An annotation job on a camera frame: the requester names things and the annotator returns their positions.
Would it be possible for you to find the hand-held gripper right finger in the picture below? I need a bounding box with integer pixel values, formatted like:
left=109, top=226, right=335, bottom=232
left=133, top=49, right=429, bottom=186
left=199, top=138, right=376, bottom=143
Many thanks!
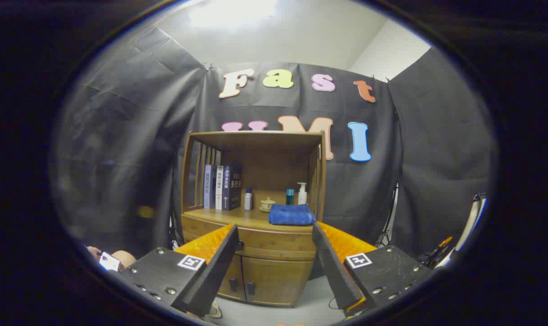
left=312, top=221, right=433, bottom=317

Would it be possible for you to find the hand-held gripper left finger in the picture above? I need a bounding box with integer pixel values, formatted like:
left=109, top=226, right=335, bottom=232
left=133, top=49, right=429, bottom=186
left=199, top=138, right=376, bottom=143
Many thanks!
left=120, top=223, right=240, bottom=317

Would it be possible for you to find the wooden drawer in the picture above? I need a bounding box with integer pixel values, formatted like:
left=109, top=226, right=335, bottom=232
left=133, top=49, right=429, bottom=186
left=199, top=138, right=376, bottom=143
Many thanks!
left=182, top=215, right=317, bottom=262

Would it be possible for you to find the wooden cabinet door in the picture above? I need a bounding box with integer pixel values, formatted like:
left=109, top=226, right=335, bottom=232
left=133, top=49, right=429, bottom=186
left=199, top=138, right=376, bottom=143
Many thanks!
left=217, top=254, right=246, bottom=302
left=241, top=256, right=314, bottom=307

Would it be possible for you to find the wooden countertop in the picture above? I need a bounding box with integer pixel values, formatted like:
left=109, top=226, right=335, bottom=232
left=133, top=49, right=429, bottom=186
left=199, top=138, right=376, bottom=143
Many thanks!
left=183, top=206, right=317, bottom=232

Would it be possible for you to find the wooden cabinet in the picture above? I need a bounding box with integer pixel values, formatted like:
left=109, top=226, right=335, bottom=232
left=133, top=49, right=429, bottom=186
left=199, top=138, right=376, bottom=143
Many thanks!
left=180, top=130, right=327, bottom=307

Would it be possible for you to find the blue towel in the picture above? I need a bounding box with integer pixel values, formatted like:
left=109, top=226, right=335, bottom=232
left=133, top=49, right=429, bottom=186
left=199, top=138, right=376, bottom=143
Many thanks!
left=268, top=203, right=316, bottom=226

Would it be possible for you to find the metal tripod stand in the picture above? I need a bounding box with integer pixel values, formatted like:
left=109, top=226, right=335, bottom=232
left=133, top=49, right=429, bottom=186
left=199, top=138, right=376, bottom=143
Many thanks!
left=376, top=181, right=399, bottom=247

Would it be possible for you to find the white book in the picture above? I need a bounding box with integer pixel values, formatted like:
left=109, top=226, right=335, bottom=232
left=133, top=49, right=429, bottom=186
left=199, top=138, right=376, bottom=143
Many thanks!
left=215, top=165, right=224, bottom=210

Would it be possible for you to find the light grey-blue book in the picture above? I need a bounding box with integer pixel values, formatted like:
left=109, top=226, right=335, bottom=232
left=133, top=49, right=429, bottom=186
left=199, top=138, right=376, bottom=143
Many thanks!
left=204, top=164, right=216, bottom=209

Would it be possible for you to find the dark navy book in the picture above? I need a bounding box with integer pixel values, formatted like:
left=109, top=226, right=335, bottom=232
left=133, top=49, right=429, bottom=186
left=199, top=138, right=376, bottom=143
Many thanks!
left=221, top=164, right=243, bottom=211

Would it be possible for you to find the person's leg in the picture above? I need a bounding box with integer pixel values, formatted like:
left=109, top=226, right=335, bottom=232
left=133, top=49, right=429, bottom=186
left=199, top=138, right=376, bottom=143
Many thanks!
left=87, top=246, right=138, bottom=272

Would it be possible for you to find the black device with orange tip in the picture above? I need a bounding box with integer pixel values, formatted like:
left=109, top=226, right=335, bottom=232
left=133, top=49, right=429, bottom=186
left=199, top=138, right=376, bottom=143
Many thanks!
left=419, top=235, right=453, bottom=268

